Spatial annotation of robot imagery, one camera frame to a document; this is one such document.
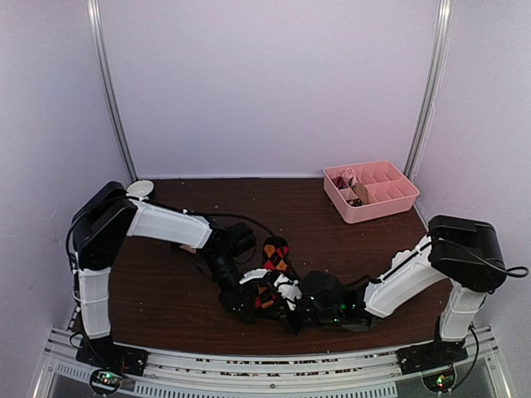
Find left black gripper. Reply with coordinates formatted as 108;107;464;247
202;253;256;326

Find argyle black red orange sock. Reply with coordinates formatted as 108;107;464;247
256;236;298;319

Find striped beige green sock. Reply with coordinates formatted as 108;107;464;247
170;243;197;254

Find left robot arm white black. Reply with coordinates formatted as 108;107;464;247
66;182;259;375

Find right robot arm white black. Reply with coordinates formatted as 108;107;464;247
275;216;529;374

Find rolled socks in box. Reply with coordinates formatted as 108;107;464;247
333;167;369;207

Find pink divided organizer box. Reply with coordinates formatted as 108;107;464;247
324;160;420;224

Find dark bowl white inside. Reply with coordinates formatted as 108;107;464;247
126;179;156;199

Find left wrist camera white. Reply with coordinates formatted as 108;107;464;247
239;268;271;285

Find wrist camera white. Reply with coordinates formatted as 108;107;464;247
273;274;303;311
239;268;271;285

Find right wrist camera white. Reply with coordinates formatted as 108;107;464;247
273;274;303;311

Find right aluminium frame post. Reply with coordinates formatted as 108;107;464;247
404;0;454;180

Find aluminium frame post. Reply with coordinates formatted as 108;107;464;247
404;0;454;180
86;0;138;182

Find left aluminium frame post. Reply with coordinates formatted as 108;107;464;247
86;0;138;182

